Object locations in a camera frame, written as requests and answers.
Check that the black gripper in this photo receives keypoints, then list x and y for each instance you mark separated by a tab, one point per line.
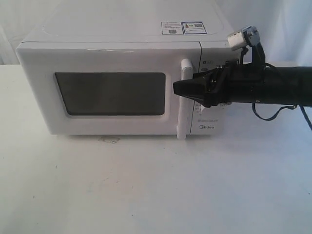
232	82

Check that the white appliance door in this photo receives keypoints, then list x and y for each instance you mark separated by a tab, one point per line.
111	88

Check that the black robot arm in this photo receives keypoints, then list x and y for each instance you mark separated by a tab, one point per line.
284	86

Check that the white microwave oven body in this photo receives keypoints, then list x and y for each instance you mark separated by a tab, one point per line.
140	21

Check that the lower white control knob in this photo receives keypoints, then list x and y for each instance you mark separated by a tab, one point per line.
198	109

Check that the blue energy label sticker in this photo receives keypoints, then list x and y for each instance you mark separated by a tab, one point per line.
193	28

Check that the wrist camera with black bracket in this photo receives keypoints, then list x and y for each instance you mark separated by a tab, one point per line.
248	36

